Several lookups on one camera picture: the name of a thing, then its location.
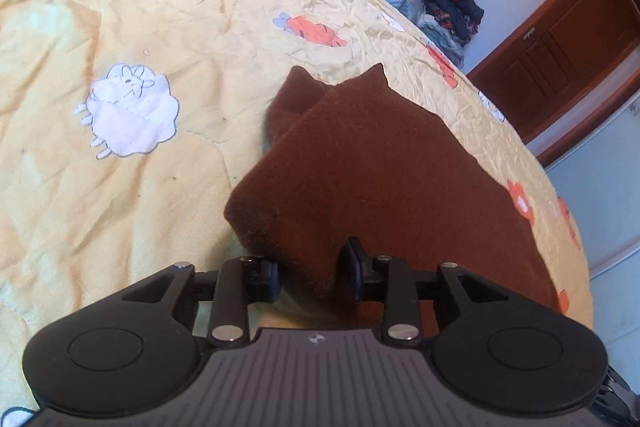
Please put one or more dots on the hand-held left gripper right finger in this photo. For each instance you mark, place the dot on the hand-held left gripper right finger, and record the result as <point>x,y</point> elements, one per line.
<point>353,271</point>

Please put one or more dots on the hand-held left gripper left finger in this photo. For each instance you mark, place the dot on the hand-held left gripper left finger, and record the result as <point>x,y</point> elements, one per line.
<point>272,281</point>

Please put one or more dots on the brown knit sweater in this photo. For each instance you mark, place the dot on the brown knit sweater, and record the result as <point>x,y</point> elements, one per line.
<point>380,167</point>

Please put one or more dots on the yellow printed quilt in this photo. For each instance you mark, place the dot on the yellow printed quilt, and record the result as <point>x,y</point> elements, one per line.
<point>125,107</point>

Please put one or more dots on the brown wooden door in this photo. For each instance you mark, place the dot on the brown wooden door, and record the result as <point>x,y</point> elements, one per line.
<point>565,42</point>

